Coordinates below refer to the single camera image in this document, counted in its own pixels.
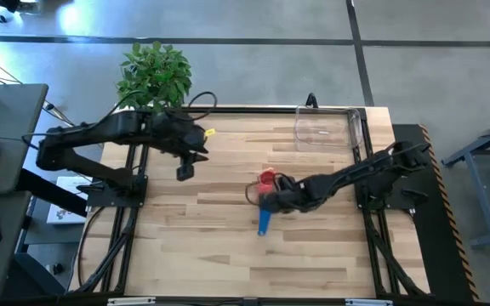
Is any green leafy plant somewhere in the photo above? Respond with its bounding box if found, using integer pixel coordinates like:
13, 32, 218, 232
116, 41, 194, 114

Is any red measuring cup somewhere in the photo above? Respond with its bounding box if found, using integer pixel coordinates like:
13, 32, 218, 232
258, 169, 277, 196

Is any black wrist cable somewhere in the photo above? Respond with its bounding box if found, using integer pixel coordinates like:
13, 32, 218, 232
274, 172, 298, 190
187, 91, 219, 122

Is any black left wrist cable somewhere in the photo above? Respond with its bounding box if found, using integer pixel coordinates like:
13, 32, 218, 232
187, 91, 219, 122

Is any white printed box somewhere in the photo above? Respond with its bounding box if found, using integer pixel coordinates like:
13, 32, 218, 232
47, 176, 91, 225

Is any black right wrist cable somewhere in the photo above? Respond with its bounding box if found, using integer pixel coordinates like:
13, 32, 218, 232
274, 172, 298, 190

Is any floor cable bundle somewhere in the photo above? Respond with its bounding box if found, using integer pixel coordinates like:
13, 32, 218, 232
0, 46, 110, 150

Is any black hazard-striped floor mat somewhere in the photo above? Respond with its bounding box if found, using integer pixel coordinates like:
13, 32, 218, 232
391, 122, 481, 303

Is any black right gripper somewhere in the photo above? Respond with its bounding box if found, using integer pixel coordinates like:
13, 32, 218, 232
259, 174, 314, 214

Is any white table bracket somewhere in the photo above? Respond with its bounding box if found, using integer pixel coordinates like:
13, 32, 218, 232
345, 298, 394, 306
107, 297, 157, 306

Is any dark blue measuring cup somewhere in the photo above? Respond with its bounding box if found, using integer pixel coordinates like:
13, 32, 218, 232
256, 207, 273, 237

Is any blue-grey metal stand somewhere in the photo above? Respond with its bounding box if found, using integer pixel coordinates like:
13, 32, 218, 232
442, 110, 490, 251

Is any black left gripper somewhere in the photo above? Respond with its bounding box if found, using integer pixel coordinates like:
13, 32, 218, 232
154, 110, 209, 182

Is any black aluminium table frame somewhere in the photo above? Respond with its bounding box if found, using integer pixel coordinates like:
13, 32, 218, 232
68, 104, 431, 298

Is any clear plastic basket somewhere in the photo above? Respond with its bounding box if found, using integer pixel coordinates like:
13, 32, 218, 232
294, 105, 364, 154

